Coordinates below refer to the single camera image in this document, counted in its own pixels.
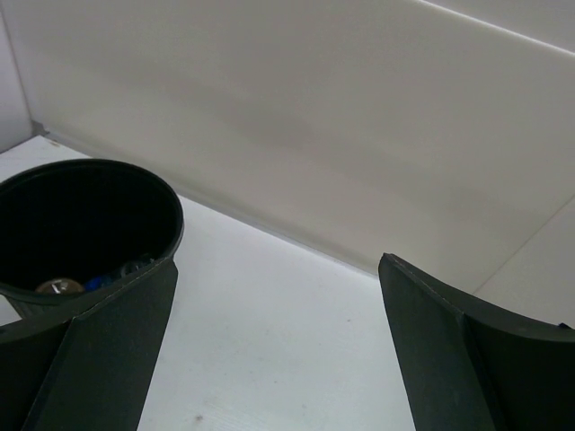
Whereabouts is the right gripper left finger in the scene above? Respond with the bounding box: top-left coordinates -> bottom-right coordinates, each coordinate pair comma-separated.
1,259 -> 178,430

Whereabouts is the orange juice bottle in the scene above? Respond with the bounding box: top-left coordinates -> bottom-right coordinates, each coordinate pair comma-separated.
35,278 -> 84,295

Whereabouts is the black plastic waste bin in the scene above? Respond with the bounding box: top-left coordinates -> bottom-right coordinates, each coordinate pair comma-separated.
1,159 -> 184,318

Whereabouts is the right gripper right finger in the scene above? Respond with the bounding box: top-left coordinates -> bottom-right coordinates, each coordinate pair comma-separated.
378,253 -> 574,430

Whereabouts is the clear bottle blue label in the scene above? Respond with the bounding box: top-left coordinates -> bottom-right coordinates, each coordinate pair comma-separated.
83,254 -> 155,292

